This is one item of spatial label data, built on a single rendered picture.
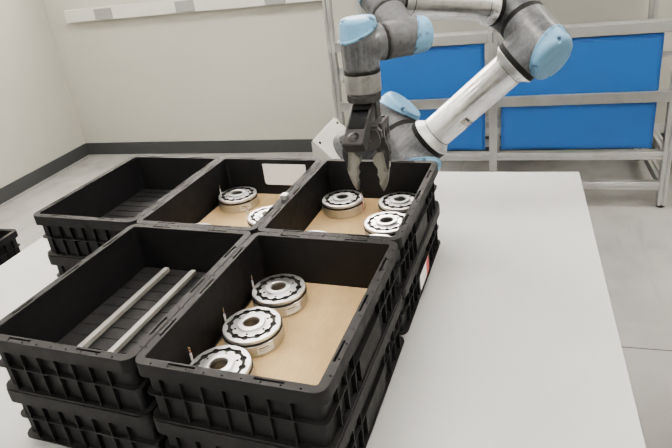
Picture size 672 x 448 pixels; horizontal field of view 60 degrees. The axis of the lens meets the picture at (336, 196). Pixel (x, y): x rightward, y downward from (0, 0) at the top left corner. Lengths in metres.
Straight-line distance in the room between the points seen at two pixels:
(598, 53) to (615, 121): 0.35
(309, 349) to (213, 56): 3.63
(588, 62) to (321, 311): 2.29
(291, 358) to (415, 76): 2.32
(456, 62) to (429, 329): 2.05
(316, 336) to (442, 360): 0.26
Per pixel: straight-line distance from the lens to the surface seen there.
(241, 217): 1.49
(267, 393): 0.81
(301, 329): 1.05
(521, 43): 1.45
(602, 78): 3.13
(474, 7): 1.45
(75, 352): 0.98
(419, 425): 1.04
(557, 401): 1.10
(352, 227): 1.36
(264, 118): 4.43
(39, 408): 1.16
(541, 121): 3.17
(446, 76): 3.11
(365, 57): 1.17
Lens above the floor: 1.45
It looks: 24 degrees down
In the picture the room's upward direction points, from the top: 7 degrees counter-clockwise
